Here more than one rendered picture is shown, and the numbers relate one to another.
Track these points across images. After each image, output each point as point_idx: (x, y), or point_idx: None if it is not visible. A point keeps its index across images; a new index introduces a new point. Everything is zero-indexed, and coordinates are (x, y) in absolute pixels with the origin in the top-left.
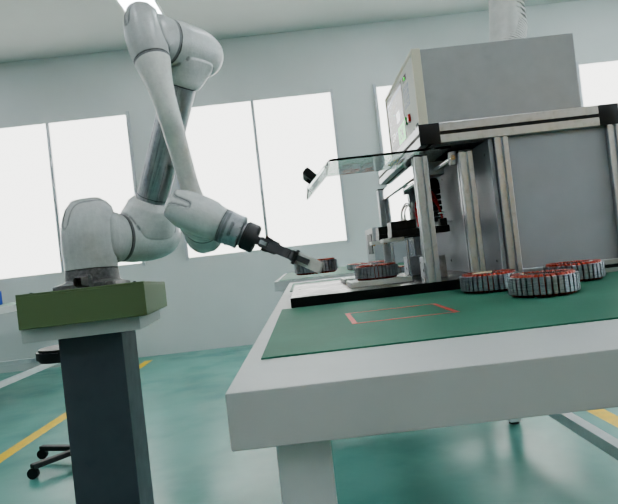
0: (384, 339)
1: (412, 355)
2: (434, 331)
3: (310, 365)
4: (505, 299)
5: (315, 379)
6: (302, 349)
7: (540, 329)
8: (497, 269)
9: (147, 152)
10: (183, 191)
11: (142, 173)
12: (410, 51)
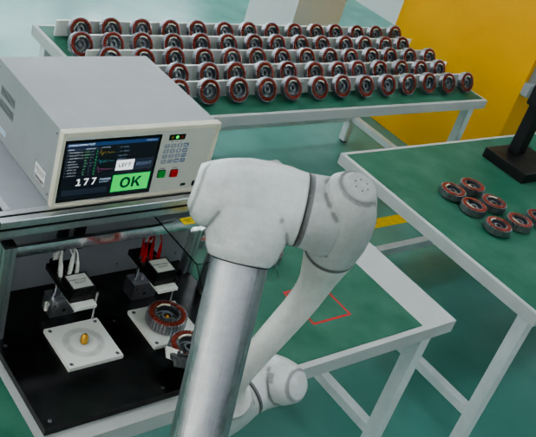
0: (386, 299)
1: (405, 291)
2: (370, 288)
3: (424, 310)
4: (279, 269)
5: (437, 306)
6: (407, 317)
7: (362, 267)
8: (173, 257)
9: (237, 395)
10: (296, 363)
11: (227, 434)
12: (219, 125)
